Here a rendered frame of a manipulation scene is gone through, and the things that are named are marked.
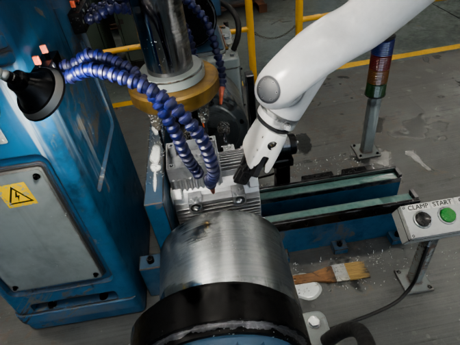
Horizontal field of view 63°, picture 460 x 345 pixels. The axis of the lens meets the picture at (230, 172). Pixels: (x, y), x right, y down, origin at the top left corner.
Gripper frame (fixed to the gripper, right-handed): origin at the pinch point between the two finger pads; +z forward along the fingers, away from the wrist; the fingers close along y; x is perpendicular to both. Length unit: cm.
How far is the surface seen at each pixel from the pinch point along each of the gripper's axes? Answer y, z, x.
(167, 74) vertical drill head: 1.5, -16.8, 23.1
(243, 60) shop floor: 296, 78, -85
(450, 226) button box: -19.6, -15.4, -35.4
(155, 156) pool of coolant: 6.2, 5.6, 18.7
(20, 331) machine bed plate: -12, 57, 38
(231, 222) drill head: -18.8, -3.1, 6.8
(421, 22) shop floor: 322, -22, -258
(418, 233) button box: -20.0, -11.9, -29.8
